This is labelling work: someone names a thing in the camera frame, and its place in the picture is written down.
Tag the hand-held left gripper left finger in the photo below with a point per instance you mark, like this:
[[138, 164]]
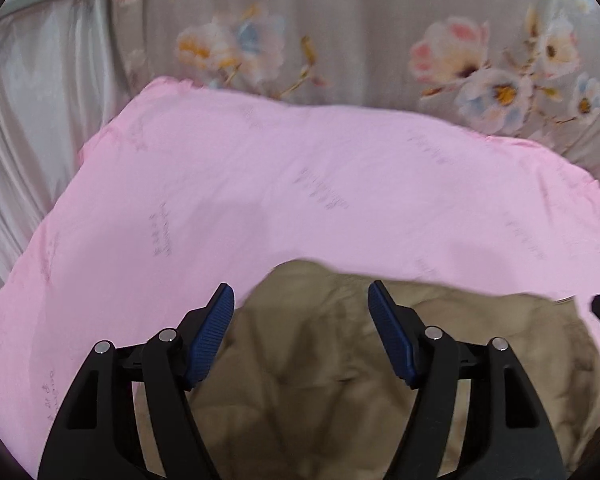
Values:
[[211, 340]]

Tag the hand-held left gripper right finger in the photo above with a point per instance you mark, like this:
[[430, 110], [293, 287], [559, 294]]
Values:
[[392, 340]]

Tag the olive quilted jacket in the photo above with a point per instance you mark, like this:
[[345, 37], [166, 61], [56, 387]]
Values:
[[320, 360]]

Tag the pink blanket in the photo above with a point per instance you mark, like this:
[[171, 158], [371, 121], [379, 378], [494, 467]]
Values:
[[280, 185]]

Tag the grey floral sheet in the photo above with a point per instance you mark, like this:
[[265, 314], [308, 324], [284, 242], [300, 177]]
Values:
[[360, 50]]

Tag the white satin curtain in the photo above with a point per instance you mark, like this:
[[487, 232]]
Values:
[[30, 110]]

